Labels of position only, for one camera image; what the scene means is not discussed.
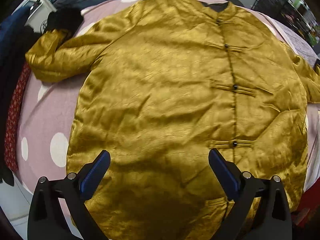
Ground gold satin jacket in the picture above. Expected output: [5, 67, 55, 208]
[25, 0, 320, 240]

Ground pink polka dot bedsheet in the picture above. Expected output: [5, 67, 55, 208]
[16, 0, 320, 238]

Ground red patterned cloth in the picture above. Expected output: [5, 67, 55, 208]
[4, 63, 31, 172]

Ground navy blue folded garment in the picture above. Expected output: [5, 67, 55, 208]
[1, 5, 34, 62]

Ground white beauty machine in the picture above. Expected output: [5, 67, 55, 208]
[22, 0, 56, 33]

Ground black wire rack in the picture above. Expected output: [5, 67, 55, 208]
[252, 0, 319, 48]

